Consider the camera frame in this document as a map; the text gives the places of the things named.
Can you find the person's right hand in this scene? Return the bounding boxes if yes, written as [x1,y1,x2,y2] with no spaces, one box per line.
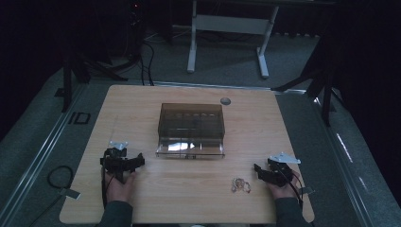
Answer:
[267,176,301,201]

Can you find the black looped floor cable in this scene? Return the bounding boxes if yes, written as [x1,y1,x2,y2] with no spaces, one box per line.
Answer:
[46,165,76,190]

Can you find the dark equipment tower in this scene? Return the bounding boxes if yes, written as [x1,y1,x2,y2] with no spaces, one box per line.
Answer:
[126,0,148,62]

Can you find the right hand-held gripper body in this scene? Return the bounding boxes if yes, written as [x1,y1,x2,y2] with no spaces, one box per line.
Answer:
[265,151,302,187]

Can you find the beaded bracelet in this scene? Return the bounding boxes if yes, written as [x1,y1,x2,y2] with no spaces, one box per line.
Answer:
[230,177,253,194]

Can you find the transparent brown storage box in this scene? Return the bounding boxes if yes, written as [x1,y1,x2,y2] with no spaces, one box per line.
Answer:
[157,102,226,149]

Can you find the white desk frame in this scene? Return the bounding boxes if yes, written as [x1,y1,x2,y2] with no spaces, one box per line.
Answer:
[186,0,280,79]

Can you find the black hanging cables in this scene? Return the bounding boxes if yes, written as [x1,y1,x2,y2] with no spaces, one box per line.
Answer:
[137,40,156,87]

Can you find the person's left hand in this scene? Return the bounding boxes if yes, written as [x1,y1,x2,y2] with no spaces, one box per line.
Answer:
[104,171,137,204]

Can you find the black metal stand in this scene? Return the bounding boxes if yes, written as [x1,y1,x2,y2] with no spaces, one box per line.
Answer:
[270,39,338,128]
[54,51,130,114]

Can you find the clear drawer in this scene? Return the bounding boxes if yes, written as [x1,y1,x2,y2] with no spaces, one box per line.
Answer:
[155,139,226,160]

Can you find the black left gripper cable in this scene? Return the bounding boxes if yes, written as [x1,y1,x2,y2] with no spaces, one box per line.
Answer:
[100,169,115,210]

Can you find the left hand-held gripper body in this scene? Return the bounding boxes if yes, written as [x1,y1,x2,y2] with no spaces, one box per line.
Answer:
[99,140,131,184]

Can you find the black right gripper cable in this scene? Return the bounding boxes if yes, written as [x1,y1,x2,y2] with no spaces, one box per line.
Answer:
[274,163,305,210]

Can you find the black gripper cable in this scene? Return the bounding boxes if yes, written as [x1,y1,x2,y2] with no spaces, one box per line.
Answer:
[274,163,305,210]
[100,169,115,210]

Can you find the grey tape tag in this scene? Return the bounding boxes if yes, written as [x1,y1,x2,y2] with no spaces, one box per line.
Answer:
[58,187,81,201]

